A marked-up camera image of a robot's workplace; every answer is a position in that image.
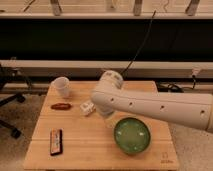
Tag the black rectangular eraser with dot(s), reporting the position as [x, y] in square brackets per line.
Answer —
[56, 146]

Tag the green bowl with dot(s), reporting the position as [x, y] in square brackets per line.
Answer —
[132, 135]

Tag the white paper cup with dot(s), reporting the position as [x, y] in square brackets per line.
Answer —
[61, 85]

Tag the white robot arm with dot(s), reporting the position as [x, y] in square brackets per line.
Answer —
[187, 109]

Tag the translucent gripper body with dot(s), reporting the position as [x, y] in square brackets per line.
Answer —
[109, 122]

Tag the red chili pepper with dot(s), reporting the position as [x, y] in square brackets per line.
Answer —
[61, 106]

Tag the white plastic bottle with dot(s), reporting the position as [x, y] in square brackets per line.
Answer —
[87, 108]

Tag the black office chair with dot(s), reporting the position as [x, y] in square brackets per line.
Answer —
[15, 133]

